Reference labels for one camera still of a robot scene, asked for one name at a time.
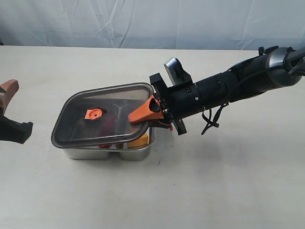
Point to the red toy sausage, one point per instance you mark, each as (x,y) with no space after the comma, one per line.
(108,125)

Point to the yellow toy cheese wedge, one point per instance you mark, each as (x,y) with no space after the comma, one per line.
(141,141)

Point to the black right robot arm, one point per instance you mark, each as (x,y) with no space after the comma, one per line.
(273,68)

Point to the dark transparent lunch box lid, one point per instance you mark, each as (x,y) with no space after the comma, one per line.
(80,119)

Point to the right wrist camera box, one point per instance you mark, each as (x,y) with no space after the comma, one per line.
(176,72)

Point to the blue-grey backdrop cloth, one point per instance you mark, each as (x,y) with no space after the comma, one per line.
(154,24)

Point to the stainless steel lunch box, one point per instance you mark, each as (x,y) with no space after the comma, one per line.
(138,153)

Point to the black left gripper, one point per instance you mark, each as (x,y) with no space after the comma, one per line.
(10,130)

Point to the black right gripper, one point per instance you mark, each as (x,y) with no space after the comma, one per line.
(177,102)

